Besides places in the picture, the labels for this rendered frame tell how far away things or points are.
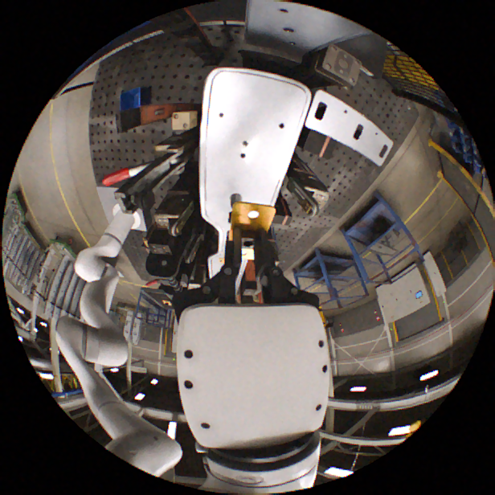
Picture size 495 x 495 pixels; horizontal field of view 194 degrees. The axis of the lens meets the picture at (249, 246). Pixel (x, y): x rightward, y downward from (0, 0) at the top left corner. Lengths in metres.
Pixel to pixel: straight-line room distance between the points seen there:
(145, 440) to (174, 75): 0.88
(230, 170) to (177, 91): 0.45
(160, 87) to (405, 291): 8.39
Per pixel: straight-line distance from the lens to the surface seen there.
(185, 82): 0.70
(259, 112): 0.35
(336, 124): 0.41
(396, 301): 8.18
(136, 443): 0.23
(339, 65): 0.36
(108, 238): 0.80
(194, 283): 0.77
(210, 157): 0.37
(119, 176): 0.32
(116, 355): 0.47
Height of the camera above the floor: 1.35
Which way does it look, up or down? 37 degrees down
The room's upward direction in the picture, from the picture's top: 176 degrees clockwise
